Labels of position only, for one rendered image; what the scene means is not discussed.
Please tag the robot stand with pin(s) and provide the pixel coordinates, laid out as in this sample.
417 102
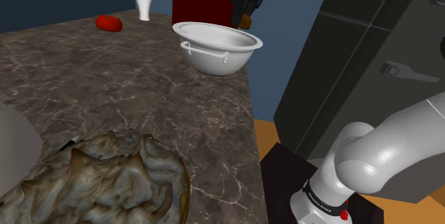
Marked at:
282 176

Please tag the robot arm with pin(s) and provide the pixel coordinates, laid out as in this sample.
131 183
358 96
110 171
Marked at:
393 139

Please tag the small black white utensil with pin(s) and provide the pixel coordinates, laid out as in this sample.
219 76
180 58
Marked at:
69 143

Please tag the red tomato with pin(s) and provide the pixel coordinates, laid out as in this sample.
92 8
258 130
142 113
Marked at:
109 23

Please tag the small orange brown object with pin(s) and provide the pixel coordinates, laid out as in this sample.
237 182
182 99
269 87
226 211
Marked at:
245 22

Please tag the white cup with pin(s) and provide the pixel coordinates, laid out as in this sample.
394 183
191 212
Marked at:
144 7

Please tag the meringue pie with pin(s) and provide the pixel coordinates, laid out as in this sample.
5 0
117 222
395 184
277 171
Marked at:
104 181

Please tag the pale grey rounded object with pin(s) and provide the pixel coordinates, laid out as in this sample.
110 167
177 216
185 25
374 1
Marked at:
15 146

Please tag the dark grey refrigerator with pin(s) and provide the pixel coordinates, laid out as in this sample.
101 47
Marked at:
347 59

